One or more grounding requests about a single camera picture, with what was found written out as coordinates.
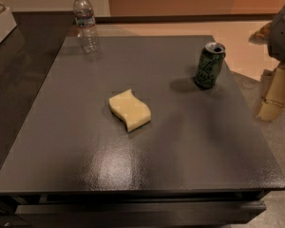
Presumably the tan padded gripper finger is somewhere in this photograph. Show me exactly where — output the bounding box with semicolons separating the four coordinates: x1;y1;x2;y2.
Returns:
256;62;285;122

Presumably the green soda can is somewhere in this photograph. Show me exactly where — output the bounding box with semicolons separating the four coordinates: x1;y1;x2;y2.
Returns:
194;42;226;89

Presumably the clear plastic water bottle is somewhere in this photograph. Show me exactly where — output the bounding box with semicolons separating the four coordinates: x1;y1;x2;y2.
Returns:
73;0;99;53

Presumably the yellow sponge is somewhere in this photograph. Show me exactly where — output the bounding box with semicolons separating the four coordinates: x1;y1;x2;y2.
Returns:
108;89;151;133

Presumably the white box at left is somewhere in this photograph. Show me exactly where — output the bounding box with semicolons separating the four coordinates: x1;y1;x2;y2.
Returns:
0;8;17;44

